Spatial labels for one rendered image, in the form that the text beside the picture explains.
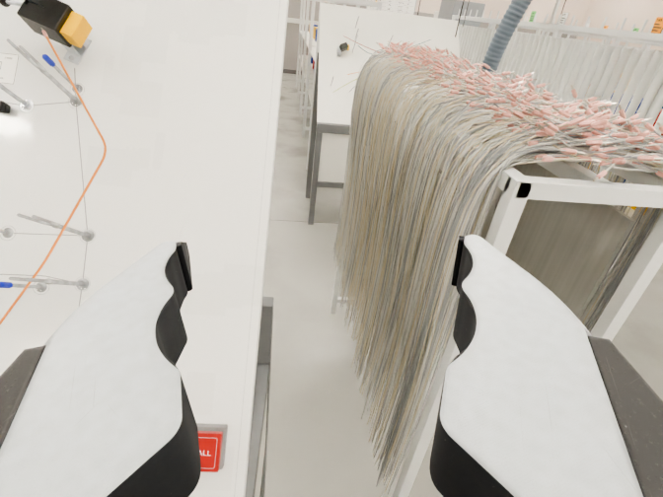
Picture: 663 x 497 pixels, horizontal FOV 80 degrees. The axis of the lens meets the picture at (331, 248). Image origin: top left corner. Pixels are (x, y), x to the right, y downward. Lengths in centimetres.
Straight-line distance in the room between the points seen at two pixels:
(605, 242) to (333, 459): 137
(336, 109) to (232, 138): 263
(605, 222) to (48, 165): 106
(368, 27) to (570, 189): 311
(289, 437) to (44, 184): 151
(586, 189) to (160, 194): 68
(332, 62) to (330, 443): 272
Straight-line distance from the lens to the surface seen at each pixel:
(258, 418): 103
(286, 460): 190
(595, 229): 107
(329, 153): 326
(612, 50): 365
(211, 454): 63
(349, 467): 191
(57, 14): 73
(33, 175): 75
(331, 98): 332
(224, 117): 69
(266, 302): 101
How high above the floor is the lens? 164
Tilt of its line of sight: 31 degrees down
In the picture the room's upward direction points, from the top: 8 degrees clockwise
